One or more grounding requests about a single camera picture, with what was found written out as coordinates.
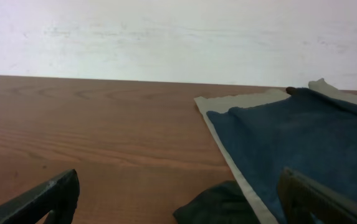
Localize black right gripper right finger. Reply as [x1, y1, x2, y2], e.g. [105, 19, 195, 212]
[277, 168, 357, 224]

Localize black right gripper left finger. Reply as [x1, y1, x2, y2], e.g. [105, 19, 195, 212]
[0, 169, 80, 224]

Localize navy blue denim shorts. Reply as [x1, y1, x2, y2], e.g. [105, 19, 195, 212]
[206, 87, 357, 224]

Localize black garment with white tag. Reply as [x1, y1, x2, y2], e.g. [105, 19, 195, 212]
[173, 180, 260, 224]

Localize beige khaki shorts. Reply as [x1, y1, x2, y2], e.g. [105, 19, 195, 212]
[194, 78, 357, 224]

